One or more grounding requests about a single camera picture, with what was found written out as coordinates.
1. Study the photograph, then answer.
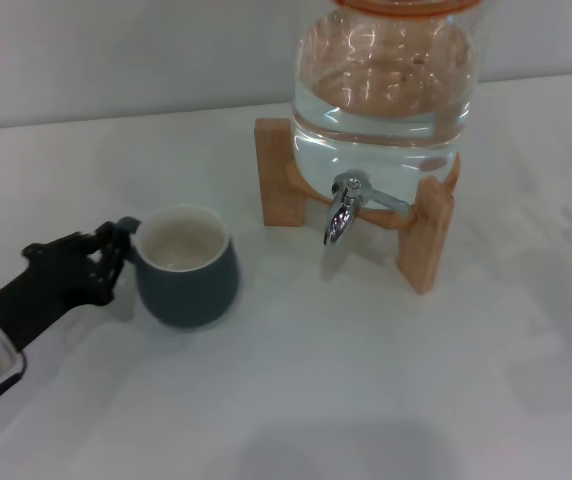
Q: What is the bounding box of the orange dispenser lid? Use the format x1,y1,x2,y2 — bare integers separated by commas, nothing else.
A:
328,0,482,21

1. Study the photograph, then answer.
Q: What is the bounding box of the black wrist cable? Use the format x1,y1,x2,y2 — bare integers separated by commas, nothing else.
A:
0,352,27,399

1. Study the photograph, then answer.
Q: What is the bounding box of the wooden dispenser stand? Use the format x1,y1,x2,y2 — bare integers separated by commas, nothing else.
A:
254,117,455,296

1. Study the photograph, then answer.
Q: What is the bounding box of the dark grey ceramic cup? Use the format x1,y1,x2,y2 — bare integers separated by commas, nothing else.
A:
115,202,243,329

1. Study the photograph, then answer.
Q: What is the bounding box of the chrome faucet tap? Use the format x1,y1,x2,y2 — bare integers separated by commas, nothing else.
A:
322,170,412,247

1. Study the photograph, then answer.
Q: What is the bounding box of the glass water dispenser jar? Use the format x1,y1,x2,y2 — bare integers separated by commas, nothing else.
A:
288,5,483,202

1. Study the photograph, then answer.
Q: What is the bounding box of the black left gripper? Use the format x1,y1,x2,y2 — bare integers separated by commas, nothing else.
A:
0,220,133,353

